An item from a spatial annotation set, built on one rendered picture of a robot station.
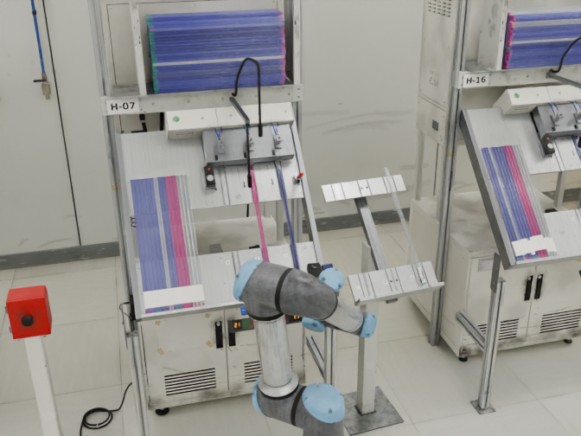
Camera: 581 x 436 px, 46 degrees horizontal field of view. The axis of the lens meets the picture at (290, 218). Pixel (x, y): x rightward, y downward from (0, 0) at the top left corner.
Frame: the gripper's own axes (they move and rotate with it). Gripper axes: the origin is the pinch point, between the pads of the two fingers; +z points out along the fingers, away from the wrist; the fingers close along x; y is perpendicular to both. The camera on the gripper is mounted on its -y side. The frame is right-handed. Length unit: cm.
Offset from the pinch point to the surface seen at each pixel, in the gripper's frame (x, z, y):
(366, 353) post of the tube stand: 30, 44, 19
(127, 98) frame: -54, -2, -82
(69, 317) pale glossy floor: -97, 152, -35
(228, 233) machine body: -14, 75, -49
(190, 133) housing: -32, 6, -69
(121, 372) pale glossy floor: -71, 110, 3
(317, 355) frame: 11, 48, 16
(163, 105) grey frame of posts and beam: -41, 3, -81
